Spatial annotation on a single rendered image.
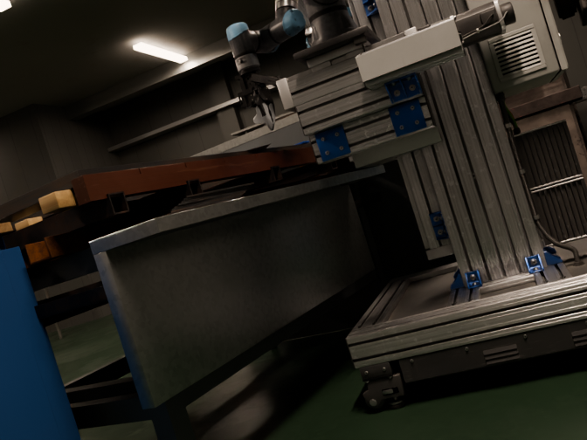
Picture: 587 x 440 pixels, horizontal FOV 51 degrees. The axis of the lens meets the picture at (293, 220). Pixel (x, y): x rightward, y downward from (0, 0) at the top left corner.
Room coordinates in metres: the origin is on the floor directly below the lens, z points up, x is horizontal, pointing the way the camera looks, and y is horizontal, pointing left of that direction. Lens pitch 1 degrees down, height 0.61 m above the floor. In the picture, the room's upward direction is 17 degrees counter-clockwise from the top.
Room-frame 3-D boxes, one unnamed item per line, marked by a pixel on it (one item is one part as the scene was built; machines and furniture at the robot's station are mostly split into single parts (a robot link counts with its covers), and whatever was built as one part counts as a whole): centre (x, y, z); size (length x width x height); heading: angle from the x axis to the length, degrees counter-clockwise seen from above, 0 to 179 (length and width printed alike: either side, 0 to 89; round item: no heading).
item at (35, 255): (2.16, 0.18, 0.70); 1.66 x 0.08 x 0.05; 150
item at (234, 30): (2.05, -0.01, 1.20); 0.09 x 0.08 x 0.11; 136
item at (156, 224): (1.84, 0.02, 0.66); 1.30 x 0.20 x 0.03; 150
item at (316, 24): (1.83, -0.28, 1.09); 0.15 x 0.15 x 0.10
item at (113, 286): (1.88, 0.09, 0.47); 1.30 x 0.04 x 0.35; 150
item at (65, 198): (1.43, 0.51, 0.79); 0.06 x 0.05 x 0.04; 60
